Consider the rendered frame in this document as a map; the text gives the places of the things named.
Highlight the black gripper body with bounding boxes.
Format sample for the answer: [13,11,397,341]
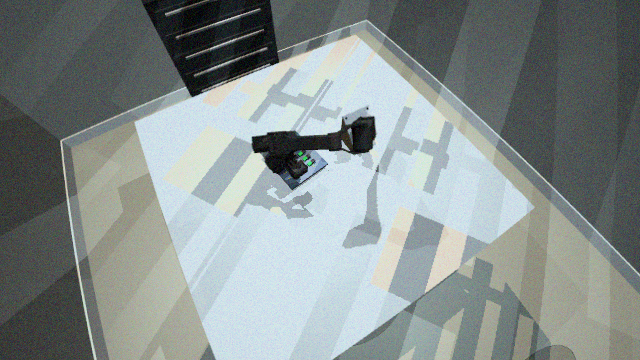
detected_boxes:
[284,152,308,179]

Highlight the grey switch panel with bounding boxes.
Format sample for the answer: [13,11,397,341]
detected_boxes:
[260,150,328,190]

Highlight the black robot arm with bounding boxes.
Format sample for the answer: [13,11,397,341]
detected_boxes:
[252,116,376,174]

